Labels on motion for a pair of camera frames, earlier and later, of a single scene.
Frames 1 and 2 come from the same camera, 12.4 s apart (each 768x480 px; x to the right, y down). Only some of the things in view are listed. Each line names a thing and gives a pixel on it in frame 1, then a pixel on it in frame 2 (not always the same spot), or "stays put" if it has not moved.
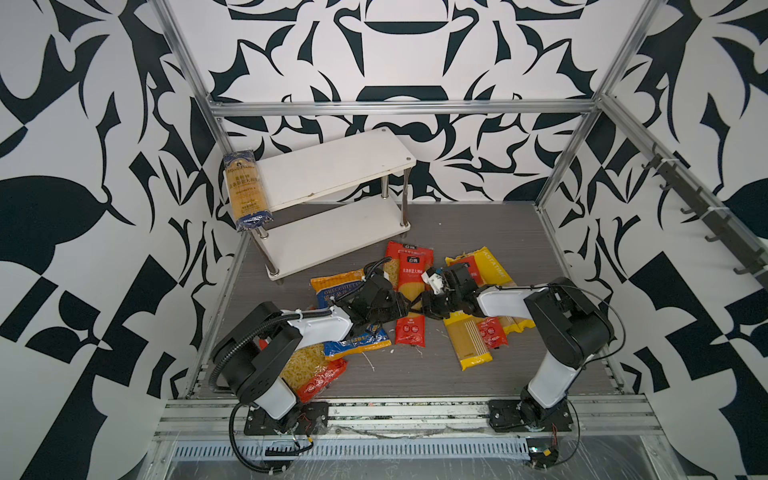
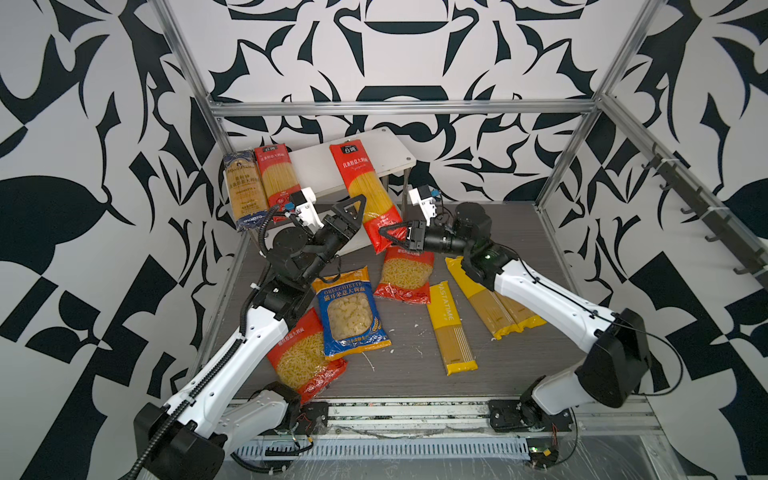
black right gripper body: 437,305 -> 439,239
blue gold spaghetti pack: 250,206 stays put
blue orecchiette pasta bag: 368,337 stays put
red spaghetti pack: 412,282 -> 278,175
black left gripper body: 392,308 -> 328,247
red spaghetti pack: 493,332 -> 379,211
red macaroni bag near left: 307,372 stays put
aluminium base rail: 222,417 stays put
